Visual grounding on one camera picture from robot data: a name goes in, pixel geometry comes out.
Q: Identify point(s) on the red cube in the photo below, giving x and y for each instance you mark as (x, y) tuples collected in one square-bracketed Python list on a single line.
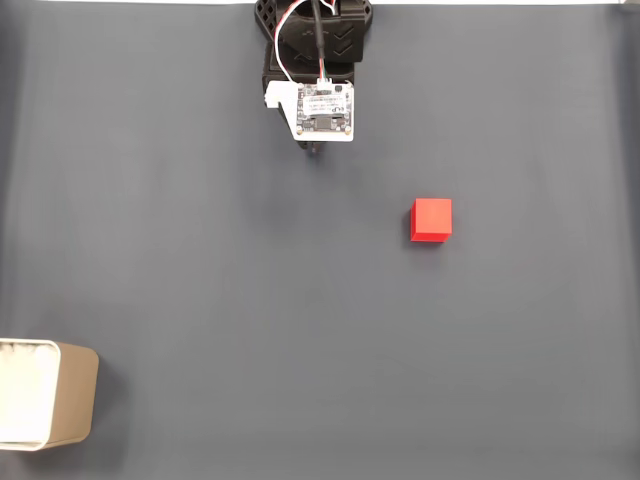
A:
[(432, 220)]

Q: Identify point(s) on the beige box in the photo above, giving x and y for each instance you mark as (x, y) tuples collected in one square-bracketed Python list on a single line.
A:
[(70, 395)]

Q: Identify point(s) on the grey table mat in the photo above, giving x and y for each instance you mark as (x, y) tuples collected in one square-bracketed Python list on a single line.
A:
[(200, 250)]

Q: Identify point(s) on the white camera board mount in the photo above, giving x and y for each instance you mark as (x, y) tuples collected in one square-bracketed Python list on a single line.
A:
[(325, 110)]

